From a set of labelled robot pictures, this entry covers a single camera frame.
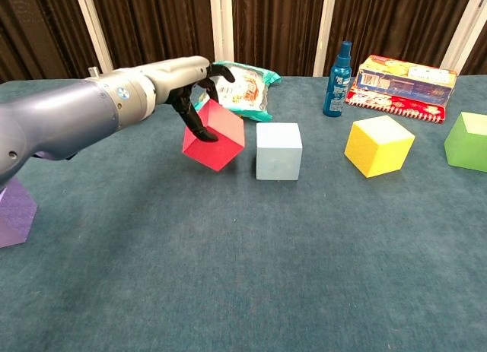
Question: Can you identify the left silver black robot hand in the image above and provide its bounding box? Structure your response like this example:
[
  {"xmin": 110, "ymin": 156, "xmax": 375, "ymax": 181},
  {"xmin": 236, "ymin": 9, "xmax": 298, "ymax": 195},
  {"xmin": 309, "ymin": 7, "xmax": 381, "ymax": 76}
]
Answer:
[{"xmin": 146, "ymin": 55, "xmax": 236, "ymax": 143}]

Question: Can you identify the red foam cube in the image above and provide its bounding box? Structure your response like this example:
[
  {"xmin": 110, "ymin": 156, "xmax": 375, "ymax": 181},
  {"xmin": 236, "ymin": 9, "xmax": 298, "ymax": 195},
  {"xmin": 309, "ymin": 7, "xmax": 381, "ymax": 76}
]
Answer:
[{"xmin": 181, "ymin": 99, "xmax": 246, "ymax": 173}]

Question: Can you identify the light blue foam cube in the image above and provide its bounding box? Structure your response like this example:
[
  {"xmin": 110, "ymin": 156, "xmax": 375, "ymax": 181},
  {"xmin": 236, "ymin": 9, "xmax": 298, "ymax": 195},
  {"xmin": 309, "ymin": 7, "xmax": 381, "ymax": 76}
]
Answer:
[{"xmin": 254, "ymin": 122, "xmax": 304, "ymax": 182}]

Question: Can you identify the yellow foam cube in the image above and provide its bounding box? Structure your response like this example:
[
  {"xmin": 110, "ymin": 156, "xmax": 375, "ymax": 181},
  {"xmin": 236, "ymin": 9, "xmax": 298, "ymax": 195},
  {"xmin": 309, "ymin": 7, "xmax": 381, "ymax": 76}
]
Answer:
[{"xmin": 344, "ymin": 115, "xmax": 416, "ymax": 179}]

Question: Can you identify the dark brown curtain panel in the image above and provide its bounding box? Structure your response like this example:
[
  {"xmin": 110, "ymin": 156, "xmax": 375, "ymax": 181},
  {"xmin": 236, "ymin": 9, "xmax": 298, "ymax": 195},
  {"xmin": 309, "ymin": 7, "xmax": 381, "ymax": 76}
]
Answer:
[
  {"xmin": 323, "ymin": 0, "xmax": 476, "ymax": 78},
  {"xmin": 89, "ymin": 0, "xmax": 215, "ymax": 71},
  {"xmin": 0, "ymin": 0, "xmax": 104, "ymax": 84},
  {"xmin": 231, "ymin": 0, "xmax": 327, "ymax": 78}
]

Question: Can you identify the teal clear snack bag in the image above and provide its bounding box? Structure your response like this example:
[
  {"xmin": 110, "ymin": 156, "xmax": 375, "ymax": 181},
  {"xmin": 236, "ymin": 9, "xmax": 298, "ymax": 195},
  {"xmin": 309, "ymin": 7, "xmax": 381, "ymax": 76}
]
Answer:
[{"xmin": 192, "ymin": 61, "xmax": 282, "ymax": 122}]

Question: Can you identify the blue spray bottle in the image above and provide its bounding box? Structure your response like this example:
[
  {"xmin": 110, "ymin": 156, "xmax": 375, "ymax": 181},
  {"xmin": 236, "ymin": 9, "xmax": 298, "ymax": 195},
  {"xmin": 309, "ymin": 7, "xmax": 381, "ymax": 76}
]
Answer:
[{"xmin": 322, "ymin": 40, "xmax": 354, "ymax": 118}]

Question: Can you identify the red spiral notebook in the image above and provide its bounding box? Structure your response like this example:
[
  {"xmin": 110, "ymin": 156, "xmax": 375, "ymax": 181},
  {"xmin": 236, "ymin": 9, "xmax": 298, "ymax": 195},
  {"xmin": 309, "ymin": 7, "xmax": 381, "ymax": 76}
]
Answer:
[{"xmin": 344, "ymin": 86, "xmax": 447, "ymax": 125}]

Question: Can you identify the teal carpet table mat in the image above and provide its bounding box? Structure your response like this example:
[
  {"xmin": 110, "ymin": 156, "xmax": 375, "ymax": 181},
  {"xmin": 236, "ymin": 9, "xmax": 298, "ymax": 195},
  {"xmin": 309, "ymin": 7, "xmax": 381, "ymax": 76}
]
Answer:
[{"xmin": 0, "ymin": 75, "xmax": 487, "ymax": 352}]

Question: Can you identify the purple foam cube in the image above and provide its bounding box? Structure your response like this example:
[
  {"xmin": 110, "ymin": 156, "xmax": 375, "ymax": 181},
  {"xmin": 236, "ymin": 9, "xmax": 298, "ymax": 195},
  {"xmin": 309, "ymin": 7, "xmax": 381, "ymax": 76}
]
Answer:
[{"xmin": 0, "ymin": 176, "xmax": 38, "ymax": 249}]

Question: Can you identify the yellow blue carton box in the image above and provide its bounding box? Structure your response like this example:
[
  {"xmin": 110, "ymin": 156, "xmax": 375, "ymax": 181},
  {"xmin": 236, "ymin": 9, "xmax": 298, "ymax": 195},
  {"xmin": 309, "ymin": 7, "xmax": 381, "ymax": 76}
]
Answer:
[{"xmin": 355, "ymin": 55, "xmax": 458, "ymax": 108}]

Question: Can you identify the green foam cube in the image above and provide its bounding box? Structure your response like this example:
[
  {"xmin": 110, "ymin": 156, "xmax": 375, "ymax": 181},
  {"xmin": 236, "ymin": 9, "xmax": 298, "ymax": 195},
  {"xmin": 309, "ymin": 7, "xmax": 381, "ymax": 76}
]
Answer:
[{"xmin": 444, "ymin": 111, "xmax": 487, "ymax": 173}]

